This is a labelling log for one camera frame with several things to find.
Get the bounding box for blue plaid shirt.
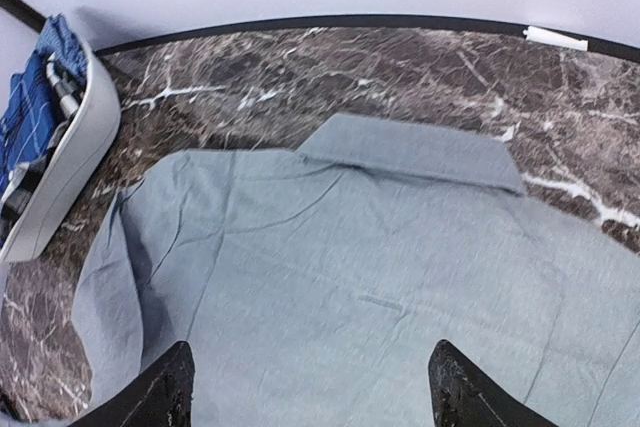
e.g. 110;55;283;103
1;52;59;191

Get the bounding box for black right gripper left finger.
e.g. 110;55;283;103
71;341;195;427

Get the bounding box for black left frame post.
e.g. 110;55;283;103
0;0;46;33

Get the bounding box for black white checked shirt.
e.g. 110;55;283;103
0;54;84;228

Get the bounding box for white laundry basket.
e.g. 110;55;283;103
1;33;121;263

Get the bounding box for white tag on back edge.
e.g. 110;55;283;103
523;26;589;52

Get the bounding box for blue small-check shirt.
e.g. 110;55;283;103
35;14;88;86

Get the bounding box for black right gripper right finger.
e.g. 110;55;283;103
428;339;554;427

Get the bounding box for grey long sleeve shirt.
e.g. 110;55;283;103
72;114;639;426

